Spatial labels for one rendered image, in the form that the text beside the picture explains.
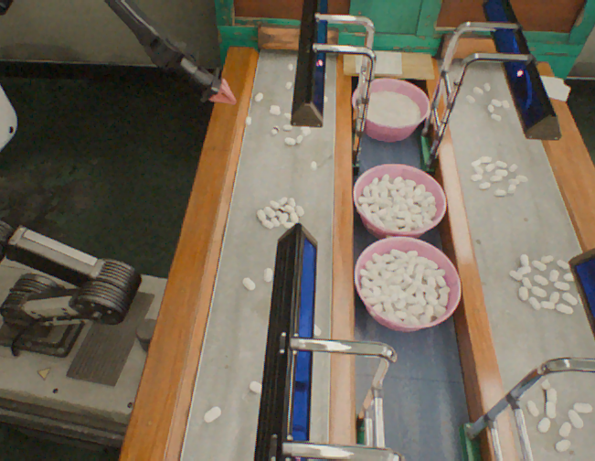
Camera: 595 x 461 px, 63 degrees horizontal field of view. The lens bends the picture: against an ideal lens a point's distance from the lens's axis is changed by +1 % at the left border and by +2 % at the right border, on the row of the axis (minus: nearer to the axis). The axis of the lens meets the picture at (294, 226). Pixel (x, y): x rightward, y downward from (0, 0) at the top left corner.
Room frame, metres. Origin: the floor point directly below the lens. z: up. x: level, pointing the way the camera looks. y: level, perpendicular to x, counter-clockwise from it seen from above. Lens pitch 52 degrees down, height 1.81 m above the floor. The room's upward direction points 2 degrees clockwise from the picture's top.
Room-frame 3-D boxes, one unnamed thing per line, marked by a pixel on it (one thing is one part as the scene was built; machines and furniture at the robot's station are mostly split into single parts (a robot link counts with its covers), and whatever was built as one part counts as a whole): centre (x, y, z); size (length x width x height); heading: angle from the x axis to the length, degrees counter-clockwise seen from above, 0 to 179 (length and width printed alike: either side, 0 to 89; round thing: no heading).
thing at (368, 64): (1.20, -0.11, 0.90); 0.20 x 0.19 x 0.45; 178
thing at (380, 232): (0.93, -0.30, 0.72); 0.27 x 0.27 x 0.10
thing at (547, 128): (1.19, -0.59, 1.08); 0.62 x 0.08 x 0.07; 178
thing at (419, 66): (1.59, -0.33, 0.77); 0.33 x 0.15 x 0.01; 88
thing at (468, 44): (1.63, -0.67, 0.83); 0.30 x 0.06 x 0.07; 88
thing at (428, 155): (1.19, -0.51, 0.90); 0.20 x 0.19 x 0.45; 178
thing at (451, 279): (0.65, -0.29, 0.72); 0.27 x 0.27 x 0.10
